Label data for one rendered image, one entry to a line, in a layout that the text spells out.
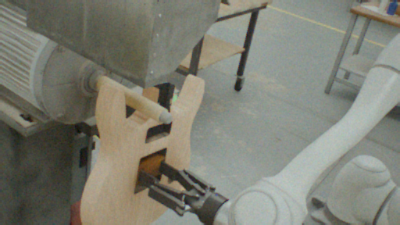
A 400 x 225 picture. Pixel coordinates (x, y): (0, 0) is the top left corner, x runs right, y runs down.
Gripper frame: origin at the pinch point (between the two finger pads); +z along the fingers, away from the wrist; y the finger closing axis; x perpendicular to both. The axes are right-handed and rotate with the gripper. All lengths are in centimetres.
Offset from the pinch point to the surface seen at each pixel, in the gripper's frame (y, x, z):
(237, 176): 165, -86, 43
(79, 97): -10.6, 14.4, 16.8
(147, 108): -9.0, 19.2, -1.2
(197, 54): 185, -25, 110
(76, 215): 13, -42, 35
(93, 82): -9.8, 19.0, 14.1
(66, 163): 3.4, -16.7, 33.0
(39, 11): -25.0, 34.7, 14.6
